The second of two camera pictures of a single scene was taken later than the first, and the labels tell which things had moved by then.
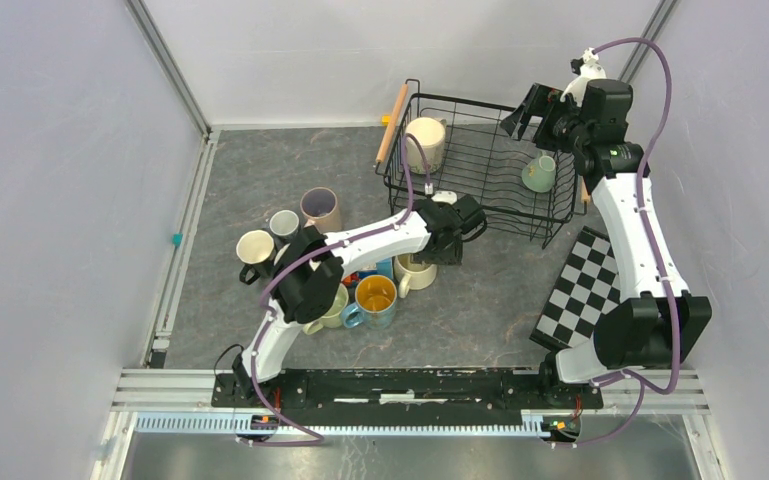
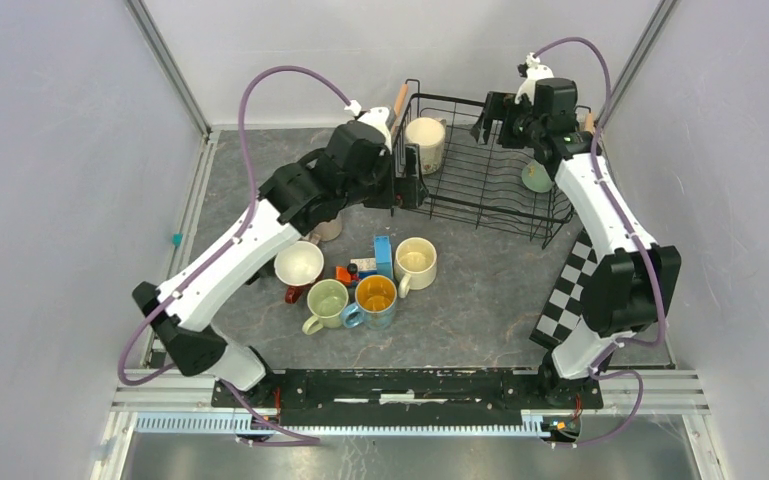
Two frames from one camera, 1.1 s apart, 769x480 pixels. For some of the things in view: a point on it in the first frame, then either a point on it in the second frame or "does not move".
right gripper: x=516 y=123 → x=494 y=109
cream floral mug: x=431 y=133 does not move
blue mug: x=375 y=303 does not move
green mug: x=334 y=317 does not move
